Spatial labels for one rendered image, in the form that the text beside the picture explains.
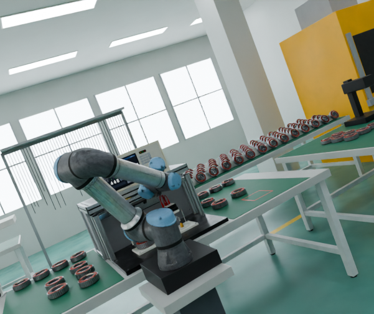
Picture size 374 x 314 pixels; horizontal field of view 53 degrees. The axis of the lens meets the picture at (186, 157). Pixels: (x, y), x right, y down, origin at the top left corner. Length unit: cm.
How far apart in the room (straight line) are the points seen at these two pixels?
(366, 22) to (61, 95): 613
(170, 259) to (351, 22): 427
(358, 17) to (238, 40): 175
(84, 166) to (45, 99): 735
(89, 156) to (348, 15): 437
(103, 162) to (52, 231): 722
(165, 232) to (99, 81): 758
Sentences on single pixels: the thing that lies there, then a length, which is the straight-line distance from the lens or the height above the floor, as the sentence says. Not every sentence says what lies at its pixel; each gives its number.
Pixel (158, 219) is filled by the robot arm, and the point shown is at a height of 103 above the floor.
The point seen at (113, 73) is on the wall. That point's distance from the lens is 907.
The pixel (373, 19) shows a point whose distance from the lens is 562.
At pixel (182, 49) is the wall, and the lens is 983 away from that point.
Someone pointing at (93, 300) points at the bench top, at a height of 74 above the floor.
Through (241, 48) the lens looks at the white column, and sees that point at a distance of 609.
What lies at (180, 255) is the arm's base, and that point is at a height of 86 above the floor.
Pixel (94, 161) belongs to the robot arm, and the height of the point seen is 134.
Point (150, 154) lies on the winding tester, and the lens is 235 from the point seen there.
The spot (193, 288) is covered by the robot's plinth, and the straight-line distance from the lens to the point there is 153.
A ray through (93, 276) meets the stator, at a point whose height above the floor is 79.
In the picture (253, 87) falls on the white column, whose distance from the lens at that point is 602.
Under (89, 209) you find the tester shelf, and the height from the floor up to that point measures 110.
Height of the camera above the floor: 135
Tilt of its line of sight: 5 degrees down
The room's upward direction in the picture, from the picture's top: 22 degrees counter-clockwise
